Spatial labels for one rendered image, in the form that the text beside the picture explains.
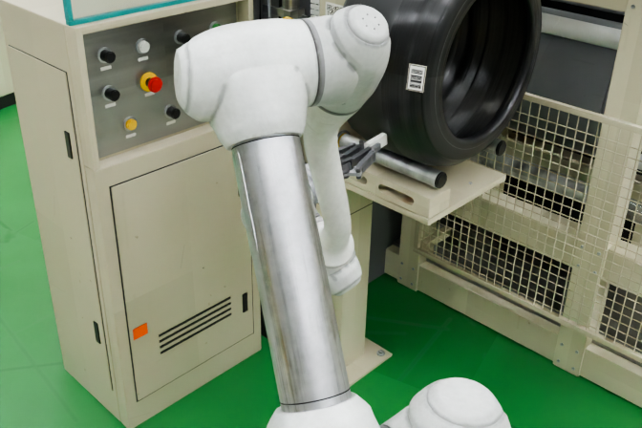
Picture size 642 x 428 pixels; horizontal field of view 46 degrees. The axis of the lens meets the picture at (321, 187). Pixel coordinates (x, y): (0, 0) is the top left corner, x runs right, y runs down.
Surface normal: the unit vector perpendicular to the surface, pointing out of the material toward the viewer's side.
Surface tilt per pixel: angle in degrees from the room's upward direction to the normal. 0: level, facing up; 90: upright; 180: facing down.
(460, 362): 0
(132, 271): 90
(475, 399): 6
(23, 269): 0
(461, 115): 34
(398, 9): 58
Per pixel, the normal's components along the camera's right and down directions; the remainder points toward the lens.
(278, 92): 0.42, -0.04
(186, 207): 0.72, 0.33
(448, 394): 0.11, -0.91
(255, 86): 0.22, -0.03
